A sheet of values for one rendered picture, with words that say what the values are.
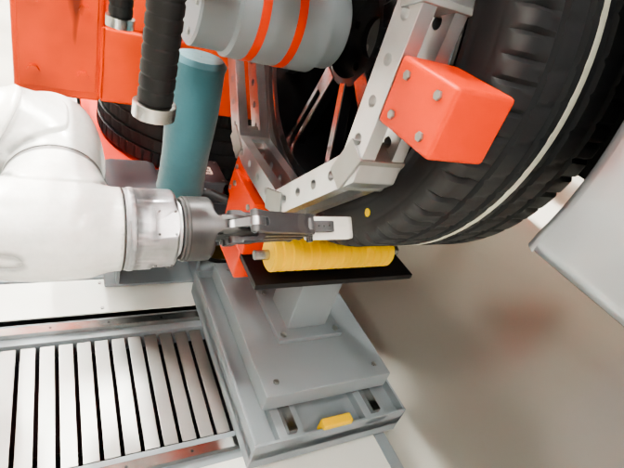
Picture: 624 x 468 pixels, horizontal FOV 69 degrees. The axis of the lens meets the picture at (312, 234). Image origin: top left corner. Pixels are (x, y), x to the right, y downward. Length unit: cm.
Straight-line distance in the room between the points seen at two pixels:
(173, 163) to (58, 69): 37
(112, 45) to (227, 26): 52
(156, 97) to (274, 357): 63
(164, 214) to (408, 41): 30
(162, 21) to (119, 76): 66
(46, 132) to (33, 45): 55
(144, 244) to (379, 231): 31
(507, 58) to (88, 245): 44
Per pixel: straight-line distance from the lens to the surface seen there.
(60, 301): 125
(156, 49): 49
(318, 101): 83
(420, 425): 133
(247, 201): 79
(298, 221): 55
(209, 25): 62
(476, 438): 141
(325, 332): 106
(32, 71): 112
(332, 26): 67
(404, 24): 50
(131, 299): 126
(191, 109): 81
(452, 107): 43
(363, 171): 53
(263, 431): 98
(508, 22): 52
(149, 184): 108
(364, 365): 105
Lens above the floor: 95
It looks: 32 degrees down
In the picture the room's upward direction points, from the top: 20 degrees clockwise
